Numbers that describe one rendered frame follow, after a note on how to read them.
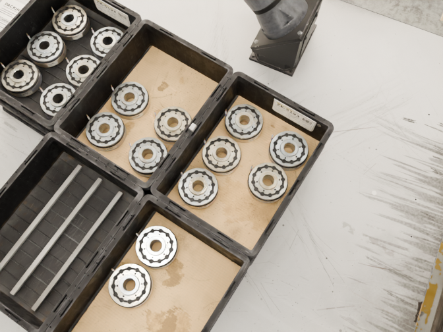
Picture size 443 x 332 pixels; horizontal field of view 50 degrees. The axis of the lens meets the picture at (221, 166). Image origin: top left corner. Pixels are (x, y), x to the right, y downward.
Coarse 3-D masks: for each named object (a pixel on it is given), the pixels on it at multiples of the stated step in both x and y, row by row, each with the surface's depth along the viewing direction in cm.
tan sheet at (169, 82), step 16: (144, 64) 136; (160, 64) 136; (176, 64) 136; (128, 80) 134; (144, 80) 134; (160, 80) 134; (176, 80) 134; (192, 80) 134; (208, 80) 134; (160, 96) 132; (176, 96) 132; (192, 96) 132; (208, 96) 132; (112, 112) 131; (192, 112) 131; (128, 128) 129; (144, 128) 129; (128, 144) 128; (112, 160) 126; (128, 160) 126
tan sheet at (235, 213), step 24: (240, 96) 132; (264, 120) 130; (240, 144) 128; (264, 144) 127; (312, 144) 127; (192, 168) 125; (240, 168) 125; (240, 192) 123; (216, 216) 121; (240, 216) 121; (264, 216) 121; (240, 240) 119
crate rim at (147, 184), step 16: (160, 32) 128; (192, 48) 126; (112, 64) 125; (224, 64) 124; (96, 80) 123; (224, 80) 123; (80, 96) 121; (80, 144) 118; (176, 144) 117; (128, 176) 114
